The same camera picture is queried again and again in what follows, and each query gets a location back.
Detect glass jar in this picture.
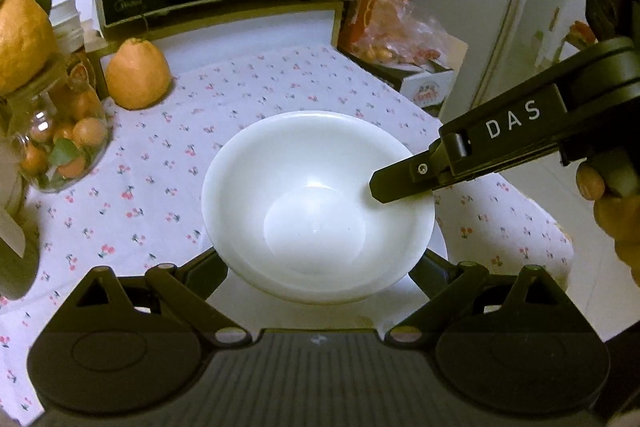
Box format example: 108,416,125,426
0,57,111,192

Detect stack of white paper cups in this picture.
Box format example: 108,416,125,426
50,0,88,40

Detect brown patterned jar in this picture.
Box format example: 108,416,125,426
60,39,108,100

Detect refrigerator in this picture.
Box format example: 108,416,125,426
440,0,601,122

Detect white bowl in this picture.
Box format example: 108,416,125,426
201,111,435,305

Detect black and white cardboard box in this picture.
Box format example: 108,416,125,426
380,32,468,108

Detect large cream bowl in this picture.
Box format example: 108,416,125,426
425,227,449,268

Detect white stand with yellow edge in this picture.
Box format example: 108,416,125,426
97,0,351,58

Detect cherry print tablecloth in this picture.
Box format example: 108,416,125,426
0,44,576,427

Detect cluster of small oranges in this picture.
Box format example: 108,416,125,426
20,87,108,188

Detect person's right hand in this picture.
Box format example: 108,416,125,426
575,157,640,288

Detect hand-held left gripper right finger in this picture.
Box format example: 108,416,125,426
384,251,598,350

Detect large orange with leaves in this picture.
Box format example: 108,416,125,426
0,0,58,95

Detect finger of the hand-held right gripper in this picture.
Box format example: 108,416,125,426
369,133,473,205

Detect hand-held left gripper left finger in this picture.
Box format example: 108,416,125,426
42,247,253,349

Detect plastic bag of snacks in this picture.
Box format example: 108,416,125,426
352,0,456,68

